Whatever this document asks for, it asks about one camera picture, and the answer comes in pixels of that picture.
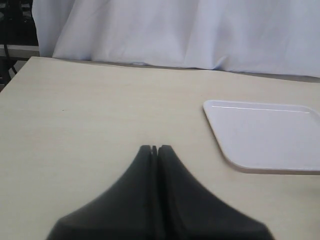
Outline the dark equipment beside table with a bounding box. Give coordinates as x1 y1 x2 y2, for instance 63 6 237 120
0 0 39 86

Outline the white rectangular plastic tray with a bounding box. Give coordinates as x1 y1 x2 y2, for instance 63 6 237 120
203 100 320 175

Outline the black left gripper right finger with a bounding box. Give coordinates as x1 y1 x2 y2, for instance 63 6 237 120
157 145 274 240

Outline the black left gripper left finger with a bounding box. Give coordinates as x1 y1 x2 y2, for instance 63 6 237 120
47 145 157 240

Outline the white backdrop curtain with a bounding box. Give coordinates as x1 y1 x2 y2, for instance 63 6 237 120
32 0 320 77

